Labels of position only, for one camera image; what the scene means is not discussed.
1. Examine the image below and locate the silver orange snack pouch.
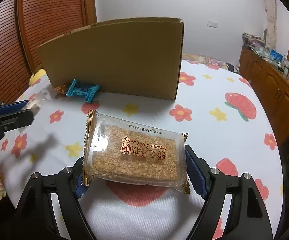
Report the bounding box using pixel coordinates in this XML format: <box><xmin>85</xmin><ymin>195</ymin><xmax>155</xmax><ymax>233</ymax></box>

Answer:
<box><xmin>23</xmin><ymin>87</ymin><xmax>53</xmax><ymax>116</ymax></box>

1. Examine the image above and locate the small orange brown candy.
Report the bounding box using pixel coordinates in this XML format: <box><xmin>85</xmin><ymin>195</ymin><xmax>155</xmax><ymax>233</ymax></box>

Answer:
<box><xmin>54</xmin><ymin>85</ymin><xmax>67</xmax><ymax>99</ymax></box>

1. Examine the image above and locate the teal candy wrapper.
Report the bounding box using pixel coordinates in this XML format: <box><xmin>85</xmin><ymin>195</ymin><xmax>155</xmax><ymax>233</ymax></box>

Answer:
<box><xmin>66</xmin><ymin>79</ymin><xmax>100</xmax><ymax>103</ymax></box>

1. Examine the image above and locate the sesame soft candy pack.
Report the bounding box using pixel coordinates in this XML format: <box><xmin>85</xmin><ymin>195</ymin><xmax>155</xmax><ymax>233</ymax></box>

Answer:
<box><xmin>81</xmin><ymin>110</ymin><xmax>190</xmax><ymax>194</ymax></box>

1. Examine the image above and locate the yellow Pikachu plush toy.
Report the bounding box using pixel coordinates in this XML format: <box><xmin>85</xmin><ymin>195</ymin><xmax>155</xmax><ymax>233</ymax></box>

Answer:
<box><xmin>29</xmin><ymin>68</ymin><xmax>46</xmax><ymax>87</ymax></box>

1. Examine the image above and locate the wooden louvered wardrobe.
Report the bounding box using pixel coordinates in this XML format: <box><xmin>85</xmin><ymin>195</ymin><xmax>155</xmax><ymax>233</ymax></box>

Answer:
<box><xmin>0</xmin><ymin>0</ymin><xmax>97</xmax><ymax>102</ymax></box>

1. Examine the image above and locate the wooden sideboard cabinet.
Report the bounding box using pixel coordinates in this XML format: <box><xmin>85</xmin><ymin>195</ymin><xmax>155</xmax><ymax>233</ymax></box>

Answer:
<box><xmin>239</xmin><ymin>45</ymin><xmax>289</xmax><ymax>145</ymax></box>

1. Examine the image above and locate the brown cardboard box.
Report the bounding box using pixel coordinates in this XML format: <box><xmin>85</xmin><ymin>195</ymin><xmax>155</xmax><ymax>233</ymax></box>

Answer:
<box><xmin>37</xmin><ymin>17</ymin><xmax>184</xmax><ymax>100</ymax></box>

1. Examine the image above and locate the floral bed quilt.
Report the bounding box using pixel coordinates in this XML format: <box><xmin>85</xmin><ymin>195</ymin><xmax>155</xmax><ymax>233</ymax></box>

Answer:
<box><xmin>182</xmin><ymin>54</ymin><xmax>229</xmax><ymax>70</ymax></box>

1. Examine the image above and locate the blue box on sideboard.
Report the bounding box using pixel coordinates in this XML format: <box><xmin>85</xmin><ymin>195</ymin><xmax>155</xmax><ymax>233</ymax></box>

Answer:
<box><xmin>270</xmin><ymin>49</ymin><xmax>283</xmax><ymax>62</ymax></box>

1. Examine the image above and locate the beige curtain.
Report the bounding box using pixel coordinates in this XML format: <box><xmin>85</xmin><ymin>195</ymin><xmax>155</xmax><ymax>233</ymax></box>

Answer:
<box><xmin>264</xmin><ymin>0</ymin><xmax>277</xmax><ymax>50</ymax></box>

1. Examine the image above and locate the wall switch plate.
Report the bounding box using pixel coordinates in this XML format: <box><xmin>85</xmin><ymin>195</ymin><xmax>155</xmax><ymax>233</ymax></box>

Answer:
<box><xmin>207</xmin><ymin>21</ymin><xmax>218</xmax><ymax>28</ymax></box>

